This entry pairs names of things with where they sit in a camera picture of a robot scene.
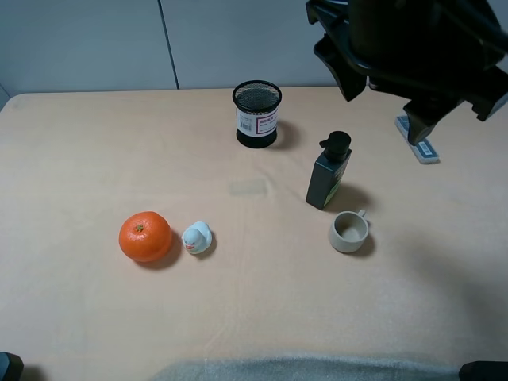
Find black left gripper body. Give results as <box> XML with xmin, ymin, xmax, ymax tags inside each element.
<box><xmin>306</xmin><ymin>1</ymin><xmax>507</xmax><ymax>121</ymax></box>

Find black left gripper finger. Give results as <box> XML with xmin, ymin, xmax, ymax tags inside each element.
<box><xmin>314</xmin><ymin>36</ymin><xmax>365</xmax><ymax>102</ymax></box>
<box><xmin>403</xmin><ymin>98</ymin><xmax>452</xmax><ymax>146</ymax></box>

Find small grey ceramic cup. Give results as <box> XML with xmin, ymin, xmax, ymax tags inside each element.
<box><xmin>328</xmin><ymin>210</ymin><xmax>369</xmax><ymax>254</ymax></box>

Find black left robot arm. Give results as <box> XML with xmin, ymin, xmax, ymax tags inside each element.
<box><xmin>306</xmin><ymin>1</ymin><xmax>507</xmax><ymax>145</ymax></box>

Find grey whiteboard eraser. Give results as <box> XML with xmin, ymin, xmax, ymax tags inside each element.
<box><xmin>394</xmin><ymin>115</ymin><xmax>440</xmax><ymax>164</ymax></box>

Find dark green pump bottle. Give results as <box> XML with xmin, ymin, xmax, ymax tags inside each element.
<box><xmin>306</xmin><ymin>131</ymin><xmax>352</xmax><ymax>210</ymax></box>

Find black mesh pen holder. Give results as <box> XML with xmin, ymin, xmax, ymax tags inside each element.
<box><xmin>232</xmin><ymin>80</ymin><xmax>282</xmax><ymax>148</ymax></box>

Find white rubber duck toy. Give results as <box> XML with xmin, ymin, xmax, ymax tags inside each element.
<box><xmin>182</xmin><ymin>221</ymin><xmax>213</xmax><ymax>255</ymax></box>

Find orange mandarin fruit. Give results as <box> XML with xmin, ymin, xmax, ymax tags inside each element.
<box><xmin>118</xmin><ymin>211</ymin><xmax>173</xmax><ymax>263</ymax></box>

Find grey foam pad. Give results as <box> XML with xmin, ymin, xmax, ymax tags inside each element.
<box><xmin>152</xmin><ymin>356</ymin><xmax>459</xmax><ymax>380</ymax></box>

